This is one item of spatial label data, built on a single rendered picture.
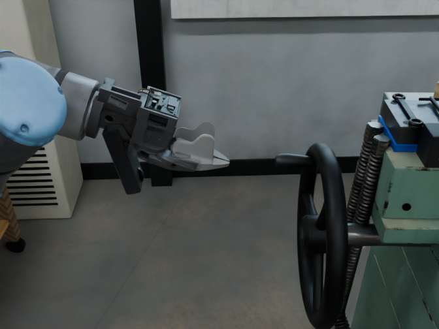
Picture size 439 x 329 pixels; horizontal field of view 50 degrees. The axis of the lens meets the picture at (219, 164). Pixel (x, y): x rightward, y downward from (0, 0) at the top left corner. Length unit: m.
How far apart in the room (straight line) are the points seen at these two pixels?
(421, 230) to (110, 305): 1.24
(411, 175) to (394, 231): 0.09
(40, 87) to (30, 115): 0.04
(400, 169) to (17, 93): 0.48
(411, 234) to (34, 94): 0.53
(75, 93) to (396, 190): 0.46
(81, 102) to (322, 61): 1.53
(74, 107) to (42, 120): 0.17
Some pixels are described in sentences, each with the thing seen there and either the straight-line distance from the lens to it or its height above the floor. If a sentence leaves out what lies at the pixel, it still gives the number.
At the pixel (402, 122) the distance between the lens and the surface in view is 0.71.
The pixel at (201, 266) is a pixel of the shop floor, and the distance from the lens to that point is 1.83.
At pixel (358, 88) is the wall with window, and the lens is 2.18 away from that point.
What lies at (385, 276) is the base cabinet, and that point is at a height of 0.60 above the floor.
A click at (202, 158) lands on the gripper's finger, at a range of 0.70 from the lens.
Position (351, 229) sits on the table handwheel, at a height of 0.83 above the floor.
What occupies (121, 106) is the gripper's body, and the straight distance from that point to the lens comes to 0.67.
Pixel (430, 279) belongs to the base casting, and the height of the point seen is 0.76.
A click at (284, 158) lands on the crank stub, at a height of 0.91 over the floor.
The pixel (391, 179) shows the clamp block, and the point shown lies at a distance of 0.69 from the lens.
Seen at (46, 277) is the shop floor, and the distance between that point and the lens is 1.91.
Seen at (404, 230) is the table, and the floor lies 0.87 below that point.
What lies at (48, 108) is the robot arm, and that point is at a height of 1.10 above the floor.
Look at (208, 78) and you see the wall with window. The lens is 2.04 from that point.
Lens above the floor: 1.32
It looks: 34 degrees down
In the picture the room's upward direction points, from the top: straight up
